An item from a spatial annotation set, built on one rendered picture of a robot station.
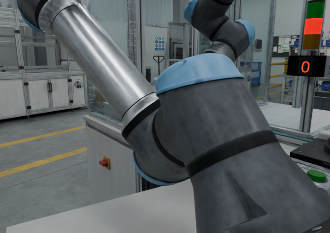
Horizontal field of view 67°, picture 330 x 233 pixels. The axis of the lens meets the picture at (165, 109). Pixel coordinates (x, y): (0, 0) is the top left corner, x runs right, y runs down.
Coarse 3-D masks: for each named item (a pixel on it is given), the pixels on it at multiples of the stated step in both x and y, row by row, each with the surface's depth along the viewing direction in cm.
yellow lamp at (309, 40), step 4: (304, 36) 85; (308, 36) 84; (312, 36) 83; (316, 36) 83; (320, 36) 84; (304, 40) 85; (308, 40) 84; (312, 40) 83; (316, 40) 83; (304, 44) 85; (308, 44) 84; (312, 44) 84; (316, 44) 84; (304, 48) 86; (308, 48) 84; (312, 48) 84; (316, 48) 84
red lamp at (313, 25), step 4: (308, 20) 83; (312, 20) 82; (316, 20) 82; (320, 20) 82; (308, 24) 84; (312, 24) 83; (316, 24) 82; (320, 24) 82; (304, 28) 86; (308, 28) 84; (312, 28) 83; (316, 28) 82; (320, 28) 83; (304, 32) 85; (308, 32) 84; (312, 32) 83; (316, 32) 83; (320, 32) 83
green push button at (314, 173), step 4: (308, 172) 59; (312, 172) 59; (316, 172) 59; (320, 172) 59; (312, 176) 57; (316, 176) 57; (320, 176) 57; (324, 176) 57; (316, 180) 57; (320, 180) 57; (324, 180) 57
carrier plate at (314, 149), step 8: (312, 144) 78; (320, 144) 78; (296, 152) 71; (304, 152) 71; (312, 152) 71; (320, 152) 71; (304, 160) 69; (312, 160) 68; (320, 160) 66; (328, 160) 66
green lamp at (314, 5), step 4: (308, 4) 83; (312, 4) 82; (316, 4) 81; (320, 4) 81; (324, 4) 82; (308, 8) 83; (312, 8) 82; (316, 8) 81; (320, 8) 81; (308, 12) 83; (312, 12) 82; (316, 12) 82; (320, 12) 81; (308, 16) 83; (312, 16) 82; (316, 16) 82; (320, 16) 82
